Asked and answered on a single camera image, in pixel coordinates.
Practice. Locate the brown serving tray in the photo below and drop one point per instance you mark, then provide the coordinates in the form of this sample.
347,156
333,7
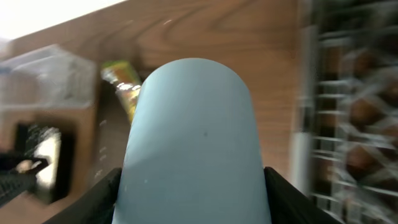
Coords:
111,131

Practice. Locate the clear plastic container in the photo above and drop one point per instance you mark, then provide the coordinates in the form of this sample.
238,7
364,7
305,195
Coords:
50,77

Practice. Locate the pile of white rice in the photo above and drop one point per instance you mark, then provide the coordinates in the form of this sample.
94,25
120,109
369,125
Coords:
45,141

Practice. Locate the black waste tray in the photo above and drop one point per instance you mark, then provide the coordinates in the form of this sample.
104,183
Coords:
65,164

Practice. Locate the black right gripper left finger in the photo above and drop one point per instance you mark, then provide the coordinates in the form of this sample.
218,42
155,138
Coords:
96,206

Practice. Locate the light blue cup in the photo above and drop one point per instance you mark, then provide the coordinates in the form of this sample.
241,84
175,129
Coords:
193,154

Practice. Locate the silver yellow snack wrapper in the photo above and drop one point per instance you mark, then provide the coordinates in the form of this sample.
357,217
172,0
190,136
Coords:
126,81

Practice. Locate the grey dishwasher rack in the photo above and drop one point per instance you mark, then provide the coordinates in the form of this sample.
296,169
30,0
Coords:
344,152

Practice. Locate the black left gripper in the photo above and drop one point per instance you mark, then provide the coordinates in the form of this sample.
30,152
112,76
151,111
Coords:
14,182

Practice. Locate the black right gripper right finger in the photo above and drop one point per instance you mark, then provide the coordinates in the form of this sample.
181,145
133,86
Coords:
289,206

